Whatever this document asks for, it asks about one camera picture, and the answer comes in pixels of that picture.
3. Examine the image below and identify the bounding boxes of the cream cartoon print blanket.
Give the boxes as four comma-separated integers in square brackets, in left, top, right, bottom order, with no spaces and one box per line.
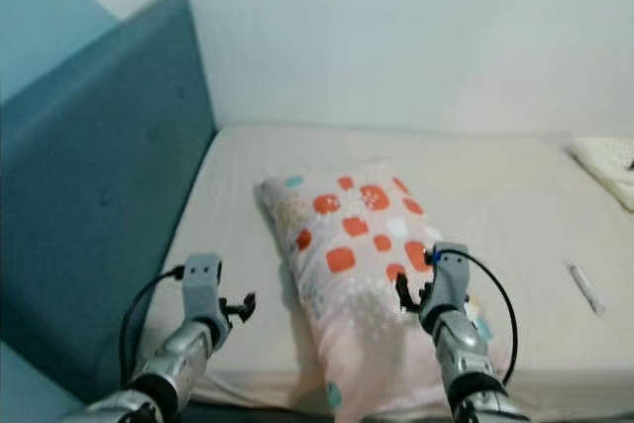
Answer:
[568,136,634,212]

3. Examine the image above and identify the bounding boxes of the small white tube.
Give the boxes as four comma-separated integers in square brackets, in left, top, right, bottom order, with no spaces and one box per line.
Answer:
[567,263,607,317]

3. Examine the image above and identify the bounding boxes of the cream sheeted mattress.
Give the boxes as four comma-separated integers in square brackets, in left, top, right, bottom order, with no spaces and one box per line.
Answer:
[134,124,634,420]

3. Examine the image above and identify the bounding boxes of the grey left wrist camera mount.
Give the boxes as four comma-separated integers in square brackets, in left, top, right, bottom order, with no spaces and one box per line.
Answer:
[180,253,224,321]

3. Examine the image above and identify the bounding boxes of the pink pillow with orange patches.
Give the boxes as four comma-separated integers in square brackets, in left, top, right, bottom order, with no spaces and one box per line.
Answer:
[261,160,498,416]

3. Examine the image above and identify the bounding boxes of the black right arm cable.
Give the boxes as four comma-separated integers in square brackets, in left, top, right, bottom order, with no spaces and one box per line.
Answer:
[438,249,520,386]

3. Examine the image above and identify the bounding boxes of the teal upholstered bed frame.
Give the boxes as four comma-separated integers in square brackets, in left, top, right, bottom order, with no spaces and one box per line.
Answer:
[0,0,219,406]

